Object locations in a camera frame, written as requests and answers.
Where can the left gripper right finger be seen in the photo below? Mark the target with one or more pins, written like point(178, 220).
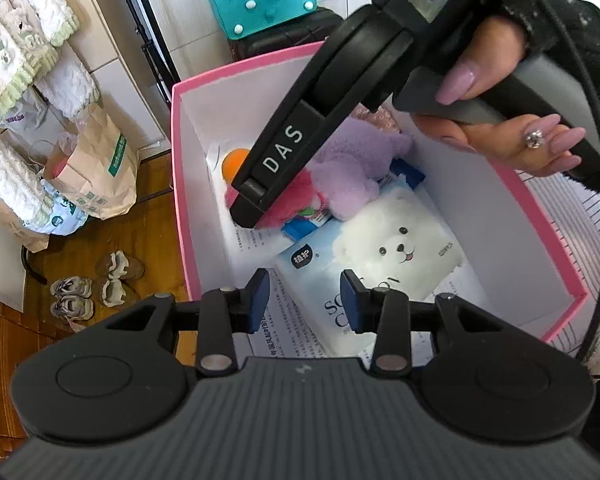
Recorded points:
point(384, 312)

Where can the printed paper sheet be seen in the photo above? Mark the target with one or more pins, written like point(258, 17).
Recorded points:
point(283, 332)

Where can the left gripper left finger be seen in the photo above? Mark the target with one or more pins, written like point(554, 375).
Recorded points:
point(227, 311)

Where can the pink cardboard box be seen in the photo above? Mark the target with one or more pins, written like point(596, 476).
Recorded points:
point(471, 226)

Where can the black suitcase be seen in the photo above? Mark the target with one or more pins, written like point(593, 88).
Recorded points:
point(307, 29)

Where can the purple plush toy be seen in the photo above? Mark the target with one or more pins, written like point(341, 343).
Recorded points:
point(357, 145)

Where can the white knitted cardigan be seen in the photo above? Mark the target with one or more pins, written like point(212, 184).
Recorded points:
point(35, 54)

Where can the soft cotton tissue pack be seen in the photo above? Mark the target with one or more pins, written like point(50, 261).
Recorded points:
point(393, 242)

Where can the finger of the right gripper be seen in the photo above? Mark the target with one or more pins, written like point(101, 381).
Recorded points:
point(283, 148)

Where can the brown paper shopping bag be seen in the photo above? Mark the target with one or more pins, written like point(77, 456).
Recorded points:
point(96, 168)

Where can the person right hand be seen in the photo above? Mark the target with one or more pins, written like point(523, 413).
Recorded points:
point(536, 145)

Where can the orange egg sponge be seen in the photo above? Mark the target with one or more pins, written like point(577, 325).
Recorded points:
point(232, 162)

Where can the blue wet wipes pack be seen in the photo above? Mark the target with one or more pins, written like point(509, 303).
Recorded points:
point(348, 192)

